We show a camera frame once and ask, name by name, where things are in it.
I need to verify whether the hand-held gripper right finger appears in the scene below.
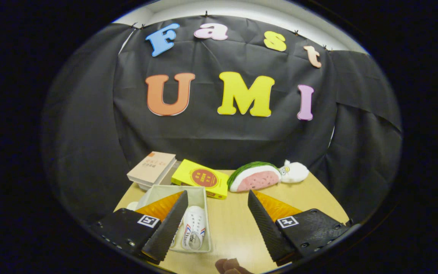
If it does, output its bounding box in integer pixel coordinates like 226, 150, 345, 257
247, 190, 352, 267

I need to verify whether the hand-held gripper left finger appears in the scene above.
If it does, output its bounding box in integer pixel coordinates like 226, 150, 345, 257
90, 190, 189, 266

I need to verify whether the yellow book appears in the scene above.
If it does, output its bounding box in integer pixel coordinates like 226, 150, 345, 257
171, 159, 229, 200

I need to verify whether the beige book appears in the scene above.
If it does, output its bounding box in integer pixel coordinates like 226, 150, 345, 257
127, 151, 177, 187

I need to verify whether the watermelon slice plush toy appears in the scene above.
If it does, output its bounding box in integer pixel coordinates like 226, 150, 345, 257
227, 161, 282, 193

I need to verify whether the white plush toy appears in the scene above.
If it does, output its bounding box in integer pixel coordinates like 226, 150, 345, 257
279, 160, 310, 183

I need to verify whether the grey book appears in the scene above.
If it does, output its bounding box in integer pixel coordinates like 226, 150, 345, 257
138, 162, 181, 191

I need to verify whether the white shoe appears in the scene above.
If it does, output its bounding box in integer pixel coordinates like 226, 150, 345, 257
181, 206, 207, 251
170, 223, 184, 249

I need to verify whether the cream fabric storage box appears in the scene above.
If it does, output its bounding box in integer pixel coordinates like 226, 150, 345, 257
126, 185, 213, 253

